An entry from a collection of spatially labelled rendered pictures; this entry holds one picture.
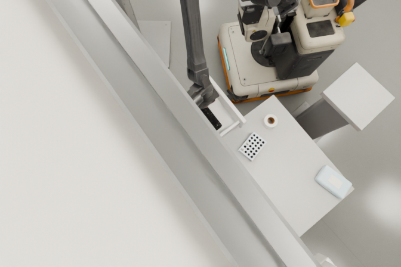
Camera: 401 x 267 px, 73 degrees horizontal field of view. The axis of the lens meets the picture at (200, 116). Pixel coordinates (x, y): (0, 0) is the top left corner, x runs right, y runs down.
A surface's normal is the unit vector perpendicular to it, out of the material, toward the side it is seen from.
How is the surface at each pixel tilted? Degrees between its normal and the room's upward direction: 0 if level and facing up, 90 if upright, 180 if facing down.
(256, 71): 0
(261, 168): 0
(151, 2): 1
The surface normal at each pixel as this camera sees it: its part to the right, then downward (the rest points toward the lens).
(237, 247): 0.01, -0.25
